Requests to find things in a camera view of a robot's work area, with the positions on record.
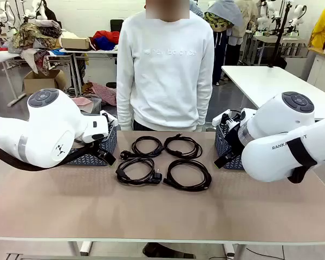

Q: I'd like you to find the person in black jacket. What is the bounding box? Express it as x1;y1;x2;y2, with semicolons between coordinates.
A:
39;0;61;24

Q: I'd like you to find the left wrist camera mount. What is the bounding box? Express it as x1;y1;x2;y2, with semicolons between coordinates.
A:
99;109;118;128

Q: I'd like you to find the patterned cloth on floor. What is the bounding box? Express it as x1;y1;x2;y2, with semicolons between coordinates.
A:
82;81;117;106

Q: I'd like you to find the black chair base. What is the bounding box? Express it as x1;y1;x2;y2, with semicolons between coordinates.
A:
142;242;197;259

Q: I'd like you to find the black power cable angled plug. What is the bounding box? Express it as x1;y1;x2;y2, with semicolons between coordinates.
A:
115;157;163;186

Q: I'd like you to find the black chair back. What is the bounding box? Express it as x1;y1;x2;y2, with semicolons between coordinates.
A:
110;19;125;35

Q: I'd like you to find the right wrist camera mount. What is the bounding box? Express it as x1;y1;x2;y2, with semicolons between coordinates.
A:
213;108;243;131

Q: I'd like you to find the black USB cable coil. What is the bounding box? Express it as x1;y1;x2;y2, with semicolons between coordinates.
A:
164;132;203;159

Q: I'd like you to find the black right arm cable sleeve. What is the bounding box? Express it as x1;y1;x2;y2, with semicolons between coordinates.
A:
287;134;319;184

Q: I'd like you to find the person in white sweatshirt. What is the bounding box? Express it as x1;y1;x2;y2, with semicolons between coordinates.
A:
116;0;215;132

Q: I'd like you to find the black arm cable sleeve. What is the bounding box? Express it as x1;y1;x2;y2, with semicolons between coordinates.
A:
0;140;98;172
287;134;319;184

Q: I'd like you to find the white background table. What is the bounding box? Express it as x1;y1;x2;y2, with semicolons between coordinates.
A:
221;66;325;121

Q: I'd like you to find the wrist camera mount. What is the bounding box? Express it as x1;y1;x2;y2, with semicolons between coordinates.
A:
99;109;118;128
213;108;243;131

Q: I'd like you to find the white padded ironing board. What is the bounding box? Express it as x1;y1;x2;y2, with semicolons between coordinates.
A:
0;50;30;63

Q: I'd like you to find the black left arm cable sleeve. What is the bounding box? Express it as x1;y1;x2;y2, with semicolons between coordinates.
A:
0;140;98;172

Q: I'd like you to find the person's right forearm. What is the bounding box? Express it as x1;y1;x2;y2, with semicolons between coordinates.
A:
116;86;135;132

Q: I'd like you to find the person in beige coat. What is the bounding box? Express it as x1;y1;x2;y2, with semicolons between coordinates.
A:
232;0;258;66

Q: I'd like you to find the white clothes table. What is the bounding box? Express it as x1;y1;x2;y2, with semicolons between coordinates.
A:
54;48;119;95

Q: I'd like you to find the blue garment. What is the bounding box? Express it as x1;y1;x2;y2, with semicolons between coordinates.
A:
94;36;116;51

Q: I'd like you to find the black thick cable coil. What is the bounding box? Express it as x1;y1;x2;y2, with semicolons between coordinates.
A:
162;159;212;192

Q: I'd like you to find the white table leg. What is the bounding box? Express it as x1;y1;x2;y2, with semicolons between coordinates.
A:
67;240;94;257
223;243;246;260

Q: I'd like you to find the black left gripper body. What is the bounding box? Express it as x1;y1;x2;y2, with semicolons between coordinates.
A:
92;141;111;158

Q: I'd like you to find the blue plastic lattice basket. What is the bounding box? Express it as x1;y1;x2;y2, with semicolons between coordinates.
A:
214;124;246;171
62;124;118;167

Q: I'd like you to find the open cardboard box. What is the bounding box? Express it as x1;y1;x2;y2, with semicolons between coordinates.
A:
23;69;67;95

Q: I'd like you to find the beige box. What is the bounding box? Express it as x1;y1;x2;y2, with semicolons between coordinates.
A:
61;37;90;51

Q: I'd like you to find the black power cable thin coil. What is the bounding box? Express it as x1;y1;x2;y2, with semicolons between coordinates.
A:
120;136;164;160

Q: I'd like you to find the pink checked cloth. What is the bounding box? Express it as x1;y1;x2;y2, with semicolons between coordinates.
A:
70;96;94;113

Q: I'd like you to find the white cabinet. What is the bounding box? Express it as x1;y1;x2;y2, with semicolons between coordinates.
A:
305;47;325;87

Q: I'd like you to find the black tripod pole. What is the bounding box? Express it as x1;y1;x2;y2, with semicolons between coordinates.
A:
269;0;292;68

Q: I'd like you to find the clear plastic storage bin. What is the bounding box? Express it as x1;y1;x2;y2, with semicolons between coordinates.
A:
80;97;102;114

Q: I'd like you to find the red garment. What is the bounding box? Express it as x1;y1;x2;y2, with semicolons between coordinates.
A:
93;30;120;44

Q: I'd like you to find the pile of patterned clothes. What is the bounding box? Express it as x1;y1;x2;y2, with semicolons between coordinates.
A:
8;20;63;76

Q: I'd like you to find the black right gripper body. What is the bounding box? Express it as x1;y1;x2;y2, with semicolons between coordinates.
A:
224;127;246;158

